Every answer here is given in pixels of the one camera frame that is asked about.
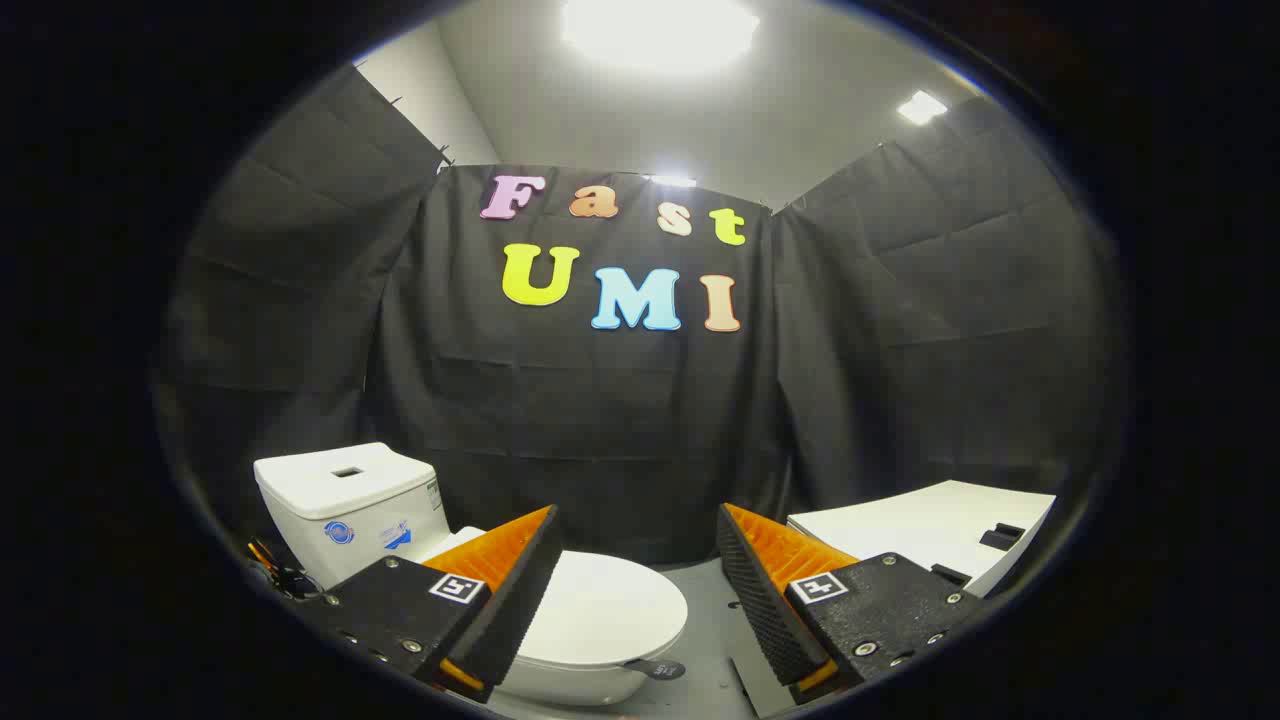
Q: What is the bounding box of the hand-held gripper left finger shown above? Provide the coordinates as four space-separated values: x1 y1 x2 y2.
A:
322 505 564 704

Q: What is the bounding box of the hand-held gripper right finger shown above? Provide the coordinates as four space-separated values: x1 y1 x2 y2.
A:
716 503 987 706

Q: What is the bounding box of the white toilet lid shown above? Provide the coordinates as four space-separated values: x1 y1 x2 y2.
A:
515 548 691 682

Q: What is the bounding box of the white toilet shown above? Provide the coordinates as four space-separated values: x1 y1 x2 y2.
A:
253 442 691 707

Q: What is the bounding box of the white drawer cabinet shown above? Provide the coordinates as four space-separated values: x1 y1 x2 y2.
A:
787 480 1057 599

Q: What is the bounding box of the black backdrop cloth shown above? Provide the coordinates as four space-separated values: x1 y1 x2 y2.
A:
160 62 1121 591

